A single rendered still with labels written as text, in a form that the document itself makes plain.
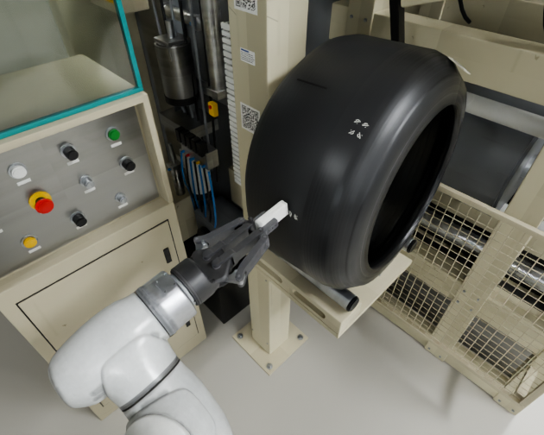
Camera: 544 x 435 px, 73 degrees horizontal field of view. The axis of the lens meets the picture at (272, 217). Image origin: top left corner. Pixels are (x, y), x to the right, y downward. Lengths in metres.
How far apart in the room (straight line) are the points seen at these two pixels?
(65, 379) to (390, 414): 1.48
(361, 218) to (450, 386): 1.43
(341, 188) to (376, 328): 1.45
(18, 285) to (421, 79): 1.07
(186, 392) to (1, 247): 0.73
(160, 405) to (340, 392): 1.35
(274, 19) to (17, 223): 0.80
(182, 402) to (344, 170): 0.42
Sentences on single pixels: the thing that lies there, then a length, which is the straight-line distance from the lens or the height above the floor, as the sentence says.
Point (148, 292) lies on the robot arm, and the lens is 0.59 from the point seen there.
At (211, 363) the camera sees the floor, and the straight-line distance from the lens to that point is 1.89.
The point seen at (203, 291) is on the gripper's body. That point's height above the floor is 1.21.
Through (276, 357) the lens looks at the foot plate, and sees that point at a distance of 1.87.
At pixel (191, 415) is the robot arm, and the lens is 0.57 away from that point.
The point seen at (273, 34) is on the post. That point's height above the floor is 1.44.
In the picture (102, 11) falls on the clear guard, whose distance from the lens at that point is 1.00.
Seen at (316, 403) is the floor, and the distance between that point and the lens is 1.81.
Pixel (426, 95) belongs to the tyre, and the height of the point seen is 1.41.
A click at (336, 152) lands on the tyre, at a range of 0.64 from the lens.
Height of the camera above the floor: 1.70
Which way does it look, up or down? 44 degrees down
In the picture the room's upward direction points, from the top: straight up
